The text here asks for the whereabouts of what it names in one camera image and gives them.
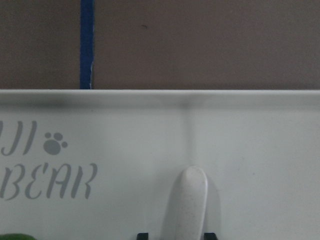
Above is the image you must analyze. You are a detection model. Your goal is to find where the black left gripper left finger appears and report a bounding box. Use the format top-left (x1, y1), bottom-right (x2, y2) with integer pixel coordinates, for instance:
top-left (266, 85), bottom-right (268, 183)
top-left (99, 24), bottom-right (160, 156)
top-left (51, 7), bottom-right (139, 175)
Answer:
top-left (136, 232), bottom-right (149, 240)

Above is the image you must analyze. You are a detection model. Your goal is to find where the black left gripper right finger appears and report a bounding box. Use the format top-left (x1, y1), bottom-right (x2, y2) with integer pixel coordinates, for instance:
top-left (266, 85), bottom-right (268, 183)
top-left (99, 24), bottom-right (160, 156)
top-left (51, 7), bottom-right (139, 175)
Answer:
top-left (203, 232), bottom-right (217, 240)

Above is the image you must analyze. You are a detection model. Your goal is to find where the white divided tray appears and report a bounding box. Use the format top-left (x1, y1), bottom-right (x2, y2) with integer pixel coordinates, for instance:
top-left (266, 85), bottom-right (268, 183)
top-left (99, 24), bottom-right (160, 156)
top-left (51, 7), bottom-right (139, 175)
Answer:
top-left (0, 90), bottom-right (320, 240)

